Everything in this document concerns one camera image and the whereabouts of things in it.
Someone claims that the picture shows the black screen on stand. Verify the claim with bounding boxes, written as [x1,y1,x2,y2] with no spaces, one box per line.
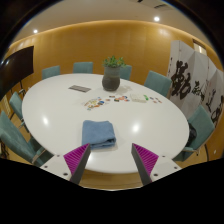
[0,45,35,98]

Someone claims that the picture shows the colourful sticker sheet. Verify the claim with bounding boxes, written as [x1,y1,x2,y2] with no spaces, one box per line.
[83,96,106,111]

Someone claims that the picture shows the grey ribbed pot with plant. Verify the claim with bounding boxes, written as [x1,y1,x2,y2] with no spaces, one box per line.
[101,55,127,92]

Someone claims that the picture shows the loose colourful stickers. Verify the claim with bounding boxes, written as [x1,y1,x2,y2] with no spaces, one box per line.
[108,94,131,103]

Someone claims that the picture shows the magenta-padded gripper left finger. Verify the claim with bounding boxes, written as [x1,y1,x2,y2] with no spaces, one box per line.
[40,143,92,185]

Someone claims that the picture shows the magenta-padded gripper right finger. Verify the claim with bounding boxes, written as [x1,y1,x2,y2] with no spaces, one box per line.
[131,143,181,186]

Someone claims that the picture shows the white flat box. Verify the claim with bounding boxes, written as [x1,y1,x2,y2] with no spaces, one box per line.
[129,93,149,103]

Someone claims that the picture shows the blue towel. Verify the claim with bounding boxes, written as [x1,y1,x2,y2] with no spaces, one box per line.
[81,119,117,151]

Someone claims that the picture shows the white calligraphy folding screen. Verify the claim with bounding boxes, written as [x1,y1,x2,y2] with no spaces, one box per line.
[165,39,224,130]

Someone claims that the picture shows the teal chairs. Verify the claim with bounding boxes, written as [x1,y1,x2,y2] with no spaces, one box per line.
[0,61,216,168]

